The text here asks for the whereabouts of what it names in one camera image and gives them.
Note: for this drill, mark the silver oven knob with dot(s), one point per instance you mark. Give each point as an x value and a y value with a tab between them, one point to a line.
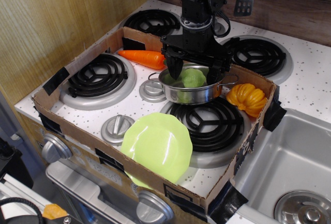
54	149
152	209

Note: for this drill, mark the light green plastic plate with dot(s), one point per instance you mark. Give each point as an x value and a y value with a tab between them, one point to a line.
160	143

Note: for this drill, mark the grey stovetop knob middle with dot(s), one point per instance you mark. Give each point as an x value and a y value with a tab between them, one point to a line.
152	91

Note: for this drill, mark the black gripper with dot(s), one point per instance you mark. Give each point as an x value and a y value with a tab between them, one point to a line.
196	44

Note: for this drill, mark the cardboard fence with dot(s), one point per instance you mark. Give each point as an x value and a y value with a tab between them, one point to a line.
186	202

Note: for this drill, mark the front right black burner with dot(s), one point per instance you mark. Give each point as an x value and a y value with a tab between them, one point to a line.
216	129

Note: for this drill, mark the steel sink drain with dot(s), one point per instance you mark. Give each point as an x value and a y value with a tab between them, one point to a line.
302	206

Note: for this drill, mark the front left black burner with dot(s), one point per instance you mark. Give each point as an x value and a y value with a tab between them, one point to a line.
104	82

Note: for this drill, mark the silver oven knob right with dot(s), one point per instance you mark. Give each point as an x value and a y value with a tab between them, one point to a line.
152	209

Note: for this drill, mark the orange object lower left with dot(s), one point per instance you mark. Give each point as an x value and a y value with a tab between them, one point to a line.
53	211

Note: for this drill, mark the orange toy carrot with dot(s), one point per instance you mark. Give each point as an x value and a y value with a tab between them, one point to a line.
150	59

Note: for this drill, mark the silver oven door handle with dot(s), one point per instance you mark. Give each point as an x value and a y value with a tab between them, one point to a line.
94	200

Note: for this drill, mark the back right black burner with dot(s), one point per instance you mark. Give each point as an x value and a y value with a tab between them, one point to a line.
261	55

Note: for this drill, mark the hanging grey slotted spatula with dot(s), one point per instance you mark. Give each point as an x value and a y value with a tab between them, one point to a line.
243	8

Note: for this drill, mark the grey stovetop knob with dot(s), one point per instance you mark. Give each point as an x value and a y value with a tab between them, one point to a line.
152	91
114	129
219	27

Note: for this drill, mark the black burner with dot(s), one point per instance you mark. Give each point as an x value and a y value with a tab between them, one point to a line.
104	82
261	55
154	21
216	129

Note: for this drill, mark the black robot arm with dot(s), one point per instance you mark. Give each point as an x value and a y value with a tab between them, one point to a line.
202	11

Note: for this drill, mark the grey stovetop knob back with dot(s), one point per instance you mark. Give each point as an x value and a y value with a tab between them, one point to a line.
219	27

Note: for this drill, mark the grey stovetop knob front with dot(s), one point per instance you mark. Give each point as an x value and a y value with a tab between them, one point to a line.
114	129

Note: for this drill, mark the steel sink basin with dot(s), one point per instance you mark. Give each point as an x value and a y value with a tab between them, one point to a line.
294	156

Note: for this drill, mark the small steel pan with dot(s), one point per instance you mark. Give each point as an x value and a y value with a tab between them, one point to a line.
190	88

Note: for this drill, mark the orange toy pumpkin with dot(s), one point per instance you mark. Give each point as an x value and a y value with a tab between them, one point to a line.
246	97

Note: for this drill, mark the silver oven knob left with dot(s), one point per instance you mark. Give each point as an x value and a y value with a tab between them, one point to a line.
54	149

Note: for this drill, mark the green toy broccoli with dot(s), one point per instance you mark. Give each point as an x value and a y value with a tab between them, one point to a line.
192	78

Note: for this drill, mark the back left black burner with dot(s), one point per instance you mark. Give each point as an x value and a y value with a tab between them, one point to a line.
154	21

